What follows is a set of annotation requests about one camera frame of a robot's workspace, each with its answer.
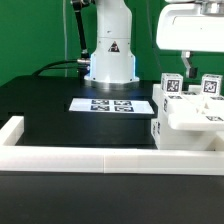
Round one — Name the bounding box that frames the white marker sheet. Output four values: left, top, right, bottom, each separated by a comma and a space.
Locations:
69, 98, 154, 115

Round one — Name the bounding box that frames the black cable bundle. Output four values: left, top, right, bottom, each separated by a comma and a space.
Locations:
31, 59, 91, 77

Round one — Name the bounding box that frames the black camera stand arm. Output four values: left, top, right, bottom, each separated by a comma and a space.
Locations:
69, 0, 92, 79

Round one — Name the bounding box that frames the white chair back piece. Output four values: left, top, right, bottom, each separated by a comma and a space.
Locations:
152, 84, 224, 131

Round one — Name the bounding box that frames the white U-shaped fence frame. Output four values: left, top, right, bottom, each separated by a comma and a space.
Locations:
0, 116, 224, 176

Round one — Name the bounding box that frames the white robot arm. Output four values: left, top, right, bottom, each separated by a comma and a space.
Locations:
84, 0, 224, 89

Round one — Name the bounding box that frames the white chair seat piece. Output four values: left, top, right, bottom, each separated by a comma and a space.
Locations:
151, 117, 215, 151

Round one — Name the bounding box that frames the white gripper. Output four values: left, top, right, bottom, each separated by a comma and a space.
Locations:
156, 0, 224, 79

